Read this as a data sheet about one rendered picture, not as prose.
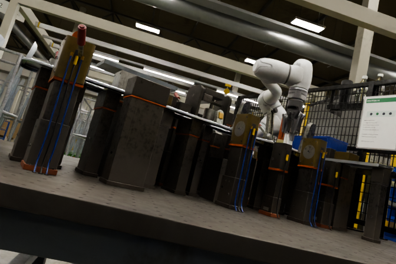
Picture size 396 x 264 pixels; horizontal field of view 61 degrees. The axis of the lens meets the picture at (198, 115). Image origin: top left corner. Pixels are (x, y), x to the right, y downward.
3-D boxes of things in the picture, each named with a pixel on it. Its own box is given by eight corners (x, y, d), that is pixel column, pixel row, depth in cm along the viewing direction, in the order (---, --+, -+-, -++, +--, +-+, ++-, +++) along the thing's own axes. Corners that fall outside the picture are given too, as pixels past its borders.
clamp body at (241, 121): (232, 211, 112) (254, 112, 118) (213, 204, 123) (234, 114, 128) (247, 214, 116) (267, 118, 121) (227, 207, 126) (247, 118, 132)
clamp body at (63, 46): (21, 172, 79) (68, 30, 85) (18, 165, 91) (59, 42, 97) (58, 179, 83) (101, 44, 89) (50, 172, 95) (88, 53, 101)
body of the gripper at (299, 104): (284, 99, 166) (280, 116, 165) (297, 98, 159) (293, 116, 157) (294, 104, 170) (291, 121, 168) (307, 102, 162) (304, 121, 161)
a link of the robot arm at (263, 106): (274, 85, 214) (285, 103, 213) (266, 91, 232) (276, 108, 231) (257, 94, 212) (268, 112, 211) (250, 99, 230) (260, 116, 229)
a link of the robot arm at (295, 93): (299, 86, 159) (296, 98, 158) (312, 92, 163) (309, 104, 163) (285, 88, 167) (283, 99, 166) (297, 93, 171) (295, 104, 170)
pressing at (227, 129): (22, 55, 92) (24, 50, 93) (18, 67, 112) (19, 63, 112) (333, 164, 160) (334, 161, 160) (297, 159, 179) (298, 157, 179)
